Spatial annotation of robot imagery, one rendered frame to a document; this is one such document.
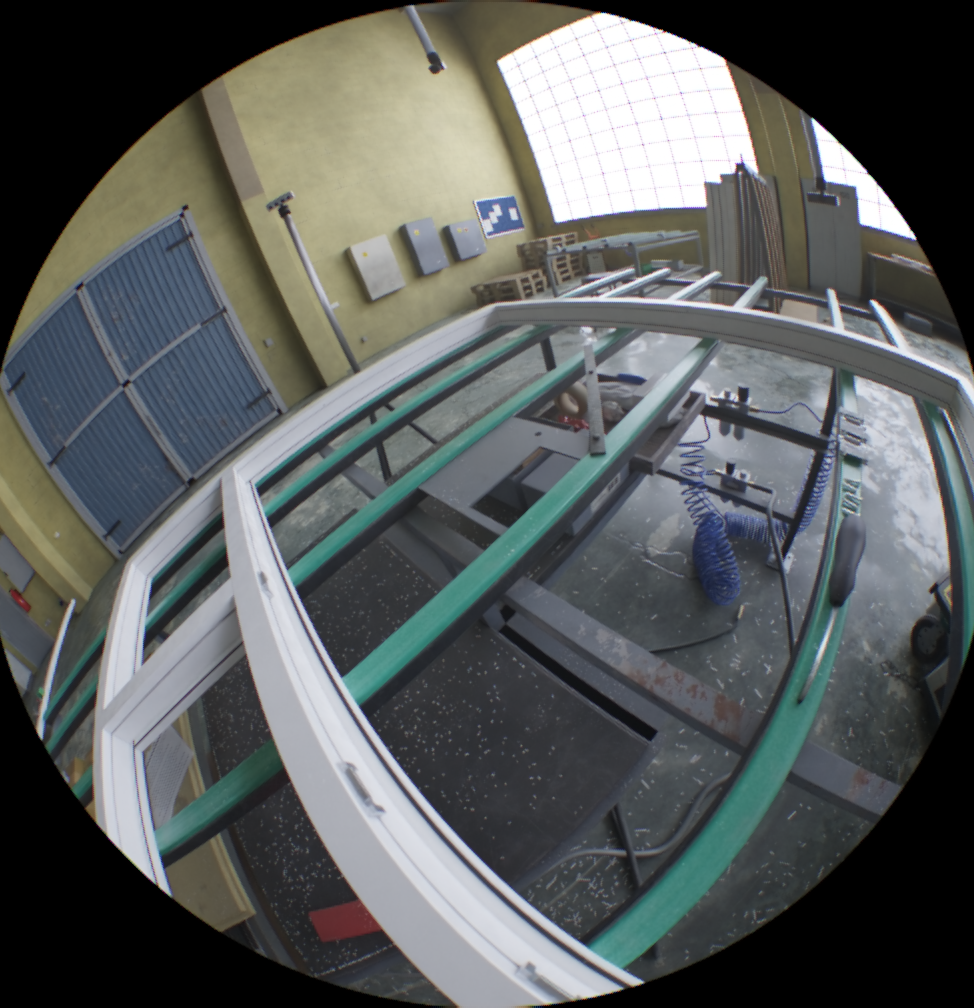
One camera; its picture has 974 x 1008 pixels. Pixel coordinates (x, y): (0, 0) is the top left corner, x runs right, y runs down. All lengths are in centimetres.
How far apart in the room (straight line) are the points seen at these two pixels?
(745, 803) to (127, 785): 73
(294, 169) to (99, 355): 419
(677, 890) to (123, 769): 69
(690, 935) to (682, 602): 113
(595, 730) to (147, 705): 68
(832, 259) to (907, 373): 619
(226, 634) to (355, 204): 693
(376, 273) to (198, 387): 346
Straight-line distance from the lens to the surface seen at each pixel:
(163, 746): 115
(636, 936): 31
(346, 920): 69
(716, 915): 128
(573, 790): 57
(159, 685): 61
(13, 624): 909
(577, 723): 58
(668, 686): 35
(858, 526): 42
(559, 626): 38
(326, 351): 600
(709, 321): 94
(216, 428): 618
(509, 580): 40
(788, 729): 33
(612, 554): 147
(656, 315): 98
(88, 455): 667
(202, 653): 56
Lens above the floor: 116
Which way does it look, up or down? 39 degrees down
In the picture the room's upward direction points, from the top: 22 degrees counter-clockwise
